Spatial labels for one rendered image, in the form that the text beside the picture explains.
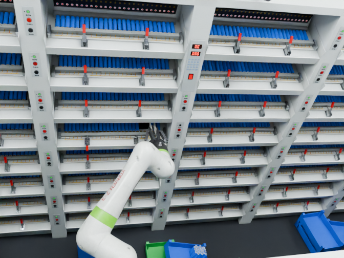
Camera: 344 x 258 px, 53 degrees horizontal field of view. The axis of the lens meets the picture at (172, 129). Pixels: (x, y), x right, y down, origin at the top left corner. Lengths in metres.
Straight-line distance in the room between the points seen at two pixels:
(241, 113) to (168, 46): 0.62
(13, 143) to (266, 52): 1.37
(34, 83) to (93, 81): 0.26
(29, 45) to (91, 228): 0.80
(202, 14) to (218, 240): 1.74
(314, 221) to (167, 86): 1.81
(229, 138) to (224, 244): 0.94
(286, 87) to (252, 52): 0.33
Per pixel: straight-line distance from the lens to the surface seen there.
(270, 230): 2.91
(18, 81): 1.70
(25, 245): 2.65
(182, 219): 2.61
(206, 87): 1.75
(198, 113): 1.88
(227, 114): 1.93
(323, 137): 2.40
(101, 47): 1.56
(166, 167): 1.59
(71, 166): 2.07
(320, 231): 3.00
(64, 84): 1.66
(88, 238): 1.50
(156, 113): 1.82
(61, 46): 1.56
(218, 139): 2.05
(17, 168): 2.11
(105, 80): 1.67
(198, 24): 1.55
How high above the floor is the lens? 2.25
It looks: 41 degrees down
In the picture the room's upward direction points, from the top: 11 degrees clockwise
